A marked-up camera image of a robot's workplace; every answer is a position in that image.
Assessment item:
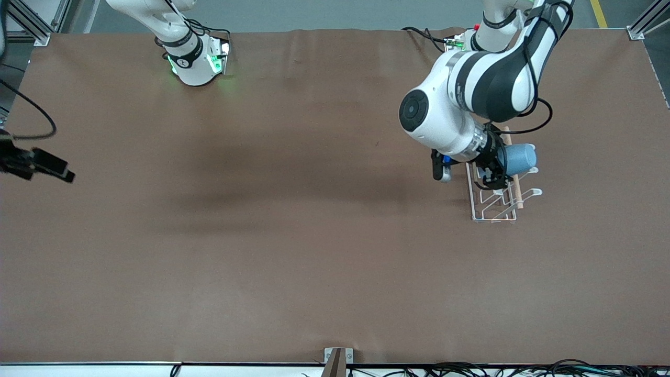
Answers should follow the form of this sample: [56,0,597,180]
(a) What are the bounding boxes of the blue plastic cup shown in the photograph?
[496,143,538,176]

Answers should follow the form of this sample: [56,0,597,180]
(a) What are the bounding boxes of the brown table cover sheet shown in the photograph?
[0,29,670,365]

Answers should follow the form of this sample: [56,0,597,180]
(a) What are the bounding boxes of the white wire cup rack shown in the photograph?
[465,126,543,224]

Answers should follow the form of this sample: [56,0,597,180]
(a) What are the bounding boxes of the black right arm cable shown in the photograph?
[0,77,57,141]

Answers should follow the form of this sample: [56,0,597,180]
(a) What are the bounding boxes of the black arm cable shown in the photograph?
[500,0,575,136]
[0,77,57,141]

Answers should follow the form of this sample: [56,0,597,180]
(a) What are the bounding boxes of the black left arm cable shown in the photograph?
[500,0,575,136]

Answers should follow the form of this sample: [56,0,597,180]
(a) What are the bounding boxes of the aluminium frame post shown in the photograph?
[627,0,670,41]
[0,0,71,47]

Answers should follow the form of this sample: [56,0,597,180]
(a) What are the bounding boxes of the black base cable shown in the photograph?
[183,19,232,43]
[401,26,454,53]

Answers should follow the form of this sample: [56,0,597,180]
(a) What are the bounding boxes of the metal table bracket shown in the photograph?
[323,347,354,377]

